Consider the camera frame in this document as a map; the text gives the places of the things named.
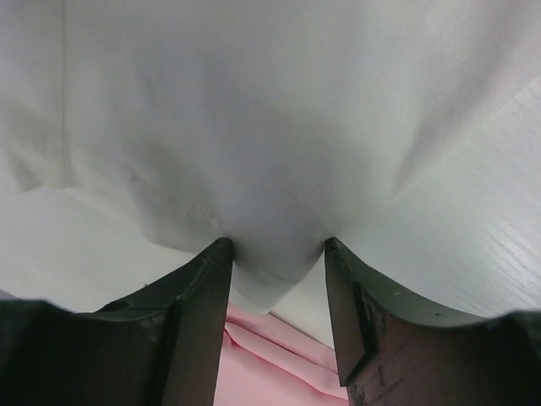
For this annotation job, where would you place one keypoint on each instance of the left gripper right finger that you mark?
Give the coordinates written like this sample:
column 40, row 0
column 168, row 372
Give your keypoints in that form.
column 396, row 347

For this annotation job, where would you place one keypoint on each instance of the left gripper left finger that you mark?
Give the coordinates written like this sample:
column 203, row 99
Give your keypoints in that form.
column 160, row 345

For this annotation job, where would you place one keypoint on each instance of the white and green t shirt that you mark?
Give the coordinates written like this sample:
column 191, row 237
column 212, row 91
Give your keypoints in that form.
column 275, row 123

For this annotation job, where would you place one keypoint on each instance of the pink folded t shirt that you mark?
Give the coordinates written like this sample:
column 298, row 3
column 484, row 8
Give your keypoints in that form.
column 265, row 361

